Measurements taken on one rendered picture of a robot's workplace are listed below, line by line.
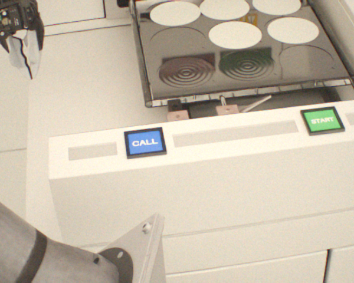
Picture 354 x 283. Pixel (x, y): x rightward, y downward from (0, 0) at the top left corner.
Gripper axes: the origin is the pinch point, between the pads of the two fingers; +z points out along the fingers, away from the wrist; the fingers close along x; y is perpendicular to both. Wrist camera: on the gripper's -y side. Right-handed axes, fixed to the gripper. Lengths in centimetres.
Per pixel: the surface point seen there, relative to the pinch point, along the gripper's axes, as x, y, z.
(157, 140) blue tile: 25.1, 31.7, 11.9
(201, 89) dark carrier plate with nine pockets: 30.8, 9.7, 9.5
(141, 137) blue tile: 22.9, 31.0, 11.0
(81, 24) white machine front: 6.4, -22.8, -5.6
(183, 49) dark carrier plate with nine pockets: 28.4, -1.6, 3.3
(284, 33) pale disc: 47.0, -6.7, 5.2
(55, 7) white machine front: 2.6, -19.6, -10.8
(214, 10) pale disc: 34.9, -14.7, -1.8
